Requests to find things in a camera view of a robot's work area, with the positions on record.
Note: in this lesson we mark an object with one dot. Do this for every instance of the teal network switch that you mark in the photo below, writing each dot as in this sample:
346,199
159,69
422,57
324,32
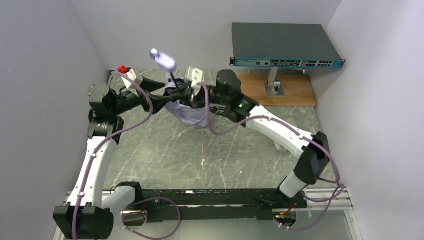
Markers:
283,45

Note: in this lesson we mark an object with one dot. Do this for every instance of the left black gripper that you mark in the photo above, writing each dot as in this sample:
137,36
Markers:
144,93

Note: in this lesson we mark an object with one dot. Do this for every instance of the pink umbrella case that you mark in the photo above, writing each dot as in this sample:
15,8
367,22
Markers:
280,147

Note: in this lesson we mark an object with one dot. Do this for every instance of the lilac umbrella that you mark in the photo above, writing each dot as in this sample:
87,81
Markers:
182,111

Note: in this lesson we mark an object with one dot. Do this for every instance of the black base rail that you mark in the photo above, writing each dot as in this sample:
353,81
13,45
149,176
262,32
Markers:
215,204

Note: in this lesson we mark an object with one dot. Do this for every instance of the wooden base board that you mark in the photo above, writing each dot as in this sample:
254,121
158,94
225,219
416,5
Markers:
288,90

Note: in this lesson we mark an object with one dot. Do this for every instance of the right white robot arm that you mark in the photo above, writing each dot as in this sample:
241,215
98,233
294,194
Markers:
226,99

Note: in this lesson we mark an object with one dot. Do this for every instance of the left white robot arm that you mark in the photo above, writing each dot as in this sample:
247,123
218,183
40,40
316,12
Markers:
126,193

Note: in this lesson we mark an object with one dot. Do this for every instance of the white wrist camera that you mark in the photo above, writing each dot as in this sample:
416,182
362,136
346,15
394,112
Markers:
126,72
194,78

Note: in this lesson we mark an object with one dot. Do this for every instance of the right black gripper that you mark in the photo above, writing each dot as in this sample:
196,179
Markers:
193,96

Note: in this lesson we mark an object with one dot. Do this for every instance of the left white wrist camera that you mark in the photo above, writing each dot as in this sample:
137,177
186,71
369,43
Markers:
126,72

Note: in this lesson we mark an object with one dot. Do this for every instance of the metal stand post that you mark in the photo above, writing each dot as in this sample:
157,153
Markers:
273,86

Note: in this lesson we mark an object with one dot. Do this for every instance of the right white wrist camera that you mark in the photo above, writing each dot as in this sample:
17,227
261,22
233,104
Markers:
194,78

